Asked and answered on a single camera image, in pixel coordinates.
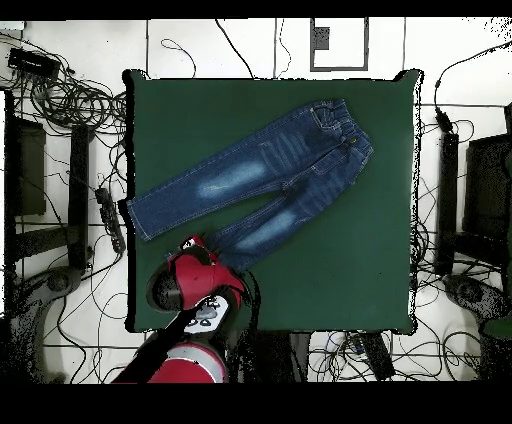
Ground blue denim jeans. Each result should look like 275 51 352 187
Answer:
126 98 375 273

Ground black power strip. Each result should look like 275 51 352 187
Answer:
94 186 127 255

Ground dark green table cloth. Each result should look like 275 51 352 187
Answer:
125 67 425 335

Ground short black bar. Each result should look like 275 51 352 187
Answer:
357 332 396 381

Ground black rectangular box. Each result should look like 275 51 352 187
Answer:
6 47 61 79

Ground long black bar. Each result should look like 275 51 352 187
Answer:
434 131 460 277

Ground black frame stand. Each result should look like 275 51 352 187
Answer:
3 89 95 277

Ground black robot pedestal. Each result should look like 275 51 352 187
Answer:
235 331 313 383

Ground looped thin black cable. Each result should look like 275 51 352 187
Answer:
160 38 198 79

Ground black cable tangle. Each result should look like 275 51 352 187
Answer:
0 33 129 137

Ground grey square floor frame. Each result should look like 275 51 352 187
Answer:
309 17 370 73

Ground black cable with adapter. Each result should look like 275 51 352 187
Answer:
433 39 512 135

